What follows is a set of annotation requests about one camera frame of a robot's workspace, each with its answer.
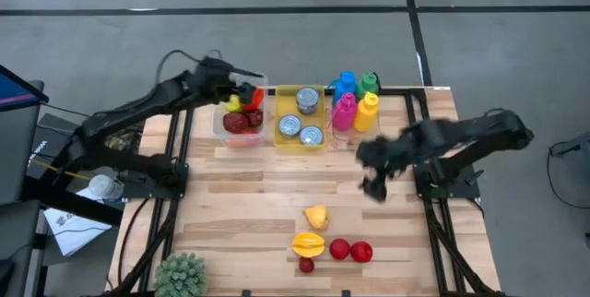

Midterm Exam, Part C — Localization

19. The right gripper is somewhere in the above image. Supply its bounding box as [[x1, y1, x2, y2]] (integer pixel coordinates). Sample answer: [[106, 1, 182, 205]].
[[357, 125, 419, 204]]

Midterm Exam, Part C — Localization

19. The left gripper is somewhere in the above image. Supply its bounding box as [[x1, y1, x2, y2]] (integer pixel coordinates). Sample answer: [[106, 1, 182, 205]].
[[195, 56, 266, 107]]

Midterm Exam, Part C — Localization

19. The yellow-green toy fruit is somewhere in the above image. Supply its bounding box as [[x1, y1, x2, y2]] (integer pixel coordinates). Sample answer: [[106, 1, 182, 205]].
[[223, 93, 244, 114]]

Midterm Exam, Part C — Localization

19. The dark red-brown toy fruit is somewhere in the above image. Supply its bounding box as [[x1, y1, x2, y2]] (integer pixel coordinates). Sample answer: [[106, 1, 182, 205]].
[[222, 111, 251, 135], [246, 108, 266, 129]]

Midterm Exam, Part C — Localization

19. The silver tin can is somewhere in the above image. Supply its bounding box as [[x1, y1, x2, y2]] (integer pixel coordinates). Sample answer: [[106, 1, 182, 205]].
[[277, 113, 303, 139], [299, 124, 325, 147]]

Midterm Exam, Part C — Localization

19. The blue-labelled tin can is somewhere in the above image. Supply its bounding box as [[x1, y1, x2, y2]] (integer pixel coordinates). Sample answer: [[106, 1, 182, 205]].
[[295, 86, 321, 115]]

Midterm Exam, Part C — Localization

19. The yellow toy pear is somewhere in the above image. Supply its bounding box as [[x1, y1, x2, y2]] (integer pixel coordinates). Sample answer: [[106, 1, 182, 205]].
[[302, 204, 331, 232]]

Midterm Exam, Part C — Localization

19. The yellow squeeze bottle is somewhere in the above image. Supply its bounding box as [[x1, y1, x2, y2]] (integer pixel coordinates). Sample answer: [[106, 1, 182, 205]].
[[352, 90, 381, 134]]

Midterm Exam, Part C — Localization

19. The pink squeeze bottle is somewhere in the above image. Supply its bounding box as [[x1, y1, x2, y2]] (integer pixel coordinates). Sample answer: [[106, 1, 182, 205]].
[[327, 91, 359, 133]]

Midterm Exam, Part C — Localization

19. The blue squeeze bottle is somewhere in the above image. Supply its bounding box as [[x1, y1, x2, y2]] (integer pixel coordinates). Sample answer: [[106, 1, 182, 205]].
[[329, 70, 359, 107]]

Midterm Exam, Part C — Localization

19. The green squeeze bottle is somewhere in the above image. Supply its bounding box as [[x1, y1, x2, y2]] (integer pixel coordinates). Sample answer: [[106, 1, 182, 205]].
[[355, 71, 381, 101]]

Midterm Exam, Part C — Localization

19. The pale green cup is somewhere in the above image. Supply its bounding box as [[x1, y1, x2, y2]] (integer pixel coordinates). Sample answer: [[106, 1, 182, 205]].
[[274, 83, 329, 153]]

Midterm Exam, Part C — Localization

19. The clear plastic bin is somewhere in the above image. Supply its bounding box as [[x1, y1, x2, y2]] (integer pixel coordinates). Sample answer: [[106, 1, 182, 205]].
[[210, 70, 270, 149], [326, 77, 382, 145]]

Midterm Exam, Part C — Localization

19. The red tomato toy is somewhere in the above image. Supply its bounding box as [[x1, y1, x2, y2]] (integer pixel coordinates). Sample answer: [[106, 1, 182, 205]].
[[349, 241, 374, 264]]

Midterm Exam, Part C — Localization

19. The red toy apple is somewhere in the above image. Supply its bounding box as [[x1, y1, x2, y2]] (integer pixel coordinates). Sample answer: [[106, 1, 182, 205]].
[[328, 237, 352, 261]]

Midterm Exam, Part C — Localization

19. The yellow toy starfruit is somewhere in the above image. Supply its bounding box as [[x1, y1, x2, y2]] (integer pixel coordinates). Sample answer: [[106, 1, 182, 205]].
[[291, 231, 326, 259]]

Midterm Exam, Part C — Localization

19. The green succulent plant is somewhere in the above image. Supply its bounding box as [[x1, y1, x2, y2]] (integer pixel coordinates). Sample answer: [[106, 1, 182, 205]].
[[154, 253, 208, 297]]

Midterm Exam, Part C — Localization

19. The black box white lettering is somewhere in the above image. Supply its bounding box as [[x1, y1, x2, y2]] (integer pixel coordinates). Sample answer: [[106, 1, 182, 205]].
[[27, 112, 98, 181]]

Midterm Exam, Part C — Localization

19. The black metal beam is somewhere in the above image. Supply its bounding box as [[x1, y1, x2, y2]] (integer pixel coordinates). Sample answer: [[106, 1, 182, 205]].
[[20, 176, 124, 227]]

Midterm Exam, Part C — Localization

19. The white printed paper sheet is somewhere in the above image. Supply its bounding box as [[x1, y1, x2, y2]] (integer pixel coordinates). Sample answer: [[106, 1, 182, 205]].
[[43, 207, 114, 257]]

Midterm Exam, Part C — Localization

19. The monitor with blue screen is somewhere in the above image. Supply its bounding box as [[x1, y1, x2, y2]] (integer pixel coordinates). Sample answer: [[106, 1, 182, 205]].
[[0, 64, 50, 113]]

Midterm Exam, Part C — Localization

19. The gray cart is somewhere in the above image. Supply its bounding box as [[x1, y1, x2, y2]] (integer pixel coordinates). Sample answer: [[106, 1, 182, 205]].
[[0, 79, 47, 297]]

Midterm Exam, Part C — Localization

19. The black metal table frame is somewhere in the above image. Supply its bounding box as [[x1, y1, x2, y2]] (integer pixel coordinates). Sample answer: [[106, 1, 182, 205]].
[[108, 71, 508, 297]]

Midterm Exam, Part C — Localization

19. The black floor cable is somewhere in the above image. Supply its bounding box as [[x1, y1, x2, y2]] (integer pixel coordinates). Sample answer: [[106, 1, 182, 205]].
[[546, 139, 590, 210]]

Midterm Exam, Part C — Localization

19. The thin black cable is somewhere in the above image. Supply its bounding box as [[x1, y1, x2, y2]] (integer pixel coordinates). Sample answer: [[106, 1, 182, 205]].
[[45, 101, 93, 119]]

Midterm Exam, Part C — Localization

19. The thick black cable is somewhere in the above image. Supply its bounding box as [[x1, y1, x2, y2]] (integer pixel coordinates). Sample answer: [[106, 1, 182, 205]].
[[117, 197, 153, 287]]

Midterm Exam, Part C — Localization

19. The thin yellow cable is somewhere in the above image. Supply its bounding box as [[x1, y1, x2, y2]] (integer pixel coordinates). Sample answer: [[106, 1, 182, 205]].
[[27, 156, 92, 182]]

